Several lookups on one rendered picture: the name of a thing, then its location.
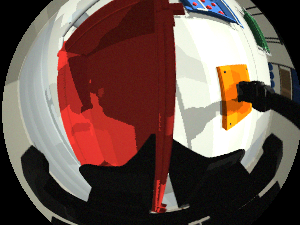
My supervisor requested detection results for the red plastic tray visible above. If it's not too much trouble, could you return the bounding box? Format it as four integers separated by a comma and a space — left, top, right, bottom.
57, 0, 186, 213

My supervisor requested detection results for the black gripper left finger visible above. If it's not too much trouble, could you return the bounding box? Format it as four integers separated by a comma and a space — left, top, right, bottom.
78, 135, 155, 212

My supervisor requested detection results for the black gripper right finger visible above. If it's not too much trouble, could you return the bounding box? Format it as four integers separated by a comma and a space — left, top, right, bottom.
167, 139, 246, 209

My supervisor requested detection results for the grey cylinder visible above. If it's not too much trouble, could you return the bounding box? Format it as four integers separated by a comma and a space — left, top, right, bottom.
68, 8, 89, 28

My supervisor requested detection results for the blue plastic tray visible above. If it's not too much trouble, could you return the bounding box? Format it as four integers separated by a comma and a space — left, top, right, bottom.
181, 0, 243, 28

